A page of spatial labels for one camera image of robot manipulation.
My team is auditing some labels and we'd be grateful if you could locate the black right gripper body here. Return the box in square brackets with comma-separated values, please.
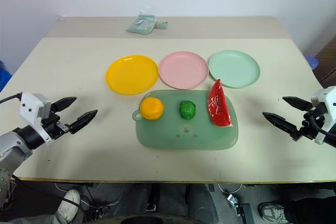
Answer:
[290, 106, 326, 141]

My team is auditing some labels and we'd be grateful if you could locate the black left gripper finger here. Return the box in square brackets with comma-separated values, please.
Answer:
[50, 97, 77, 113]
[67, 109, 98, 134]

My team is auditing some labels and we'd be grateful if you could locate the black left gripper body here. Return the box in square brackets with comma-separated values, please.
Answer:
[41, 112, 70, 140]

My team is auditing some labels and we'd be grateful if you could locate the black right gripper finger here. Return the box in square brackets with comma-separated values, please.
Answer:
[262, 112, 300, 137]
[282, 96, 314, 112]

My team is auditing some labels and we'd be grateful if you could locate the yellow plate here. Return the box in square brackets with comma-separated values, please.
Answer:
[105, 55, 160, 96]

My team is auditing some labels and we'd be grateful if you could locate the toy orange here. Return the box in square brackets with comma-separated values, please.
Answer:
[139, 97, 165, 122]

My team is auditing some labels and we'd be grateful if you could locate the light green plate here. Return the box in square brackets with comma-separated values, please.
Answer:
[208, 49, 261, 89]

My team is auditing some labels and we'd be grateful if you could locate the green toy vegetable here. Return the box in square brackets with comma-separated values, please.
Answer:
[179, 100, 197, 120]

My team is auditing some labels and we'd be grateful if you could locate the pink plate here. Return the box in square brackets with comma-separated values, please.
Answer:
[159, 51, 210, 90]

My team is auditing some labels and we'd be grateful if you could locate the red watermelon slice toy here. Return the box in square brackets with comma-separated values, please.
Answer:
[207, 79, 234, 128]

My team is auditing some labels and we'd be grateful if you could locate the blue object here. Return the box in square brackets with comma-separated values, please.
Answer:
[0, 60, 13, 93]

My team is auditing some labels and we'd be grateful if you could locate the white sneaker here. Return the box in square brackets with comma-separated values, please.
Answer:
[55, 189, 81, 224]

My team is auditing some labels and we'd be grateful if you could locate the grey sneaker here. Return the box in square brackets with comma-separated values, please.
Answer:
[258, 201, 289, 224]

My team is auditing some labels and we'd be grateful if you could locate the silver metal clamp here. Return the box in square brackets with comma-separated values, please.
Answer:
[226, 194, 253, 218]

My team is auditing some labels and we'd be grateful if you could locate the green translucent cutting board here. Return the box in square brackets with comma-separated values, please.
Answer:
[132, 89, 240, 152]

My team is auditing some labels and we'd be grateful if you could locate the pale green plastic bag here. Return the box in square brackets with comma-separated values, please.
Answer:
[125, 6, 169, 36]

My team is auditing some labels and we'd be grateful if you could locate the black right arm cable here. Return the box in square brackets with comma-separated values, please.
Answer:
[310, 113, 336, 141]

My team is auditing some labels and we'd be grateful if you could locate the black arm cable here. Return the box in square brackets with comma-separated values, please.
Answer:
[0, 93, 23, 104]
[310, 113, 336, 141]

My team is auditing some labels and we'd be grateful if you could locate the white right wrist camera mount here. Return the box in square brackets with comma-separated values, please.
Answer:
[310, 86, 336, 145]

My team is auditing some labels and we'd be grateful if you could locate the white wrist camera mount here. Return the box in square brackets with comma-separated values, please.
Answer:
[19, 92, 51, 145]
[310, 86, 336, 145]

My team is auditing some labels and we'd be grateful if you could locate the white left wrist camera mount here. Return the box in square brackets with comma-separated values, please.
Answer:
[19, 92, 51, 145]

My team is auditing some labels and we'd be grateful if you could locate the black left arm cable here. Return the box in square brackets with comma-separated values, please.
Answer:
[0, 93, 23, 104]

